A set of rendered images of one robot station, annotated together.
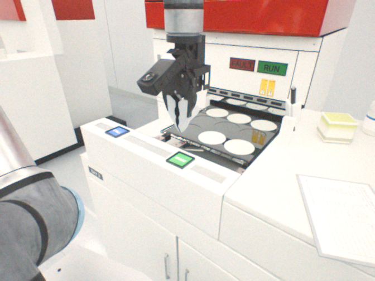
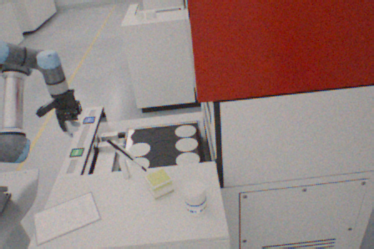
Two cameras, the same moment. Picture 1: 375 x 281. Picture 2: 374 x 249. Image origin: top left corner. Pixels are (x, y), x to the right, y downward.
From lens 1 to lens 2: 1.27 m
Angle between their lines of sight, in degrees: 45
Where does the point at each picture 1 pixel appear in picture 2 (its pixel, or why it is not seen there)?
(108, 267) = (33, 182)
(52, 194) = (12, 140)
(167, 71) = (43, 109)
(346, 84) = not seen: outside the picture
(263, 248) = not seen: hidden behind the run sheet
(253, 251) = not seen: hidden behind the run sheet
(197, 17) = (52, 88)
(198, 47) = (66, 99)
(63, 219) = (10, 151)
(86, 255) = (35, 174)
